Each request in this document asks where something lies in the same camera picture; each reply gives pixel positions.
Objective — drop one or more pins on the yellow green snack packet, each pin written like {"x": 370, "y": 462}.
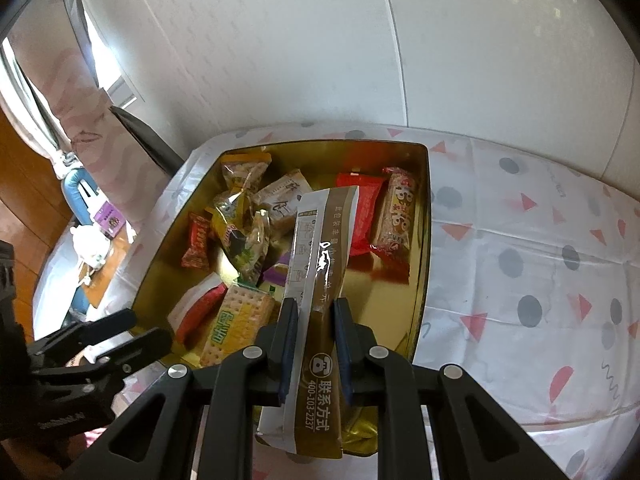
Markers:
{"x": 245, "y": 255}

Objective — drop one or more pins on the window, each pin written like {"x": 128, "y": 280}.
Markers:
{"x": 107, "y": 70}

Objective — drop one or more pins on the red foil snack packet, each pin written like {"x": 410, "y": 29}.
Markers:
{"x": 365, "y": 205}

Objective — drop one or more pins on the pink patterned curtain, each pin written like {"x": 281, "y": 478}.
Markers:
{"x": 100, "y": 125}

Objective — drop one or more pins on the green white cracker packet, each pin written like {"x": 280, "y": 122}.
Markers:
{"x": 235, "y": 320}

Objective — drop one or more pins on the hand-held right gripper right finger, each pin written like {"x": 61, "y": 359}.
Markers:
{"x": 342, "y": 355}

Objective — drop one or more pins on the cereal bar packet red ends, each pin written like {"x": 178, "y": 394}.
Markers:
{"x": 395, "y": 220}

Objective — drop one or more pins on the clear peanut packet orange edges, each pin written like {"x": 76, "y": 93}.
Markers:
{"x": 232, "y": 205}
{"x": 245, "y": 172}

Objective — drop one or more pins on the red white snack packet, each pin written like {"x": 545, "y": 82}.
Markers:
{"x": 200, "y": 310}

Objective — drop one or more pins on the blue white object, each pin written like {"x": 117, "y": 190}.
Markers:
{"x": 75, "y": 195}

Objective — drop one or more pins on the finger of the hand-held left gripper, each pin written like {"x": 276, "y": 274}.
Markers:
{"x": 140, "y": 347}
{"x": 90, "y": 337}

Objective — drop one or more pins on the beige pastry packet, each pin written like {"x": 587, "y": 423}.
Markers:
{"x": 280, "y": 200}

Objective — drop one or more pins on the white patterned tablecloth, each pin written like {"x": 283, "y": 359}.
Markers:
{"x": 525, "y": 260}

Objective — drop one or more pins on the purple candy packet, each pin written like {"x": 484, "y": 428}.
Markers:
{"x": 275, "y": 272}

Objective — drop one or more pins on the wooden side table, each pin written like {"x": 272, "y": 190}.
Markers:
{"x": 112, "y": 260}

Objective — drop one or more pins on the dark chair back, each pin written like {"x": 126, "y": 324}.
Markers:
{"x": 145, "y": 140}

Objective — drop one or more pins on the red patterned candy packet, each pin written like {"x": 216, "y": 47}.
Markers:
{"x": 197, "y": 242}

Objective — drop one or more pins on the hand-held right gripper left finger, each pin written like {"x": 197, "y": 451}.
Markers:
{"x": 287, "y": 350}

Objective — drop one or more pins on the gold metal tin box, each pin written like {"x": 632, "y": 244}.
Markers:
{"x": 370, "y": 300}

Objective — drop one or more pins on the purple box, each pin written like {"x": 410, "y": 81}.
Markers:
{"x": 109, "y": 219}

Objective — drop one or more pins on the white gold long sachet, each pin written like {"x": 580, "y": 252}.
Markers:
{"x": 320, "y": 260}

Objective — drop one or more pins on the white rounded object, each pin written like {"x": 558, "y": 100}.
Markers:
{"x": 90, "y": 245}

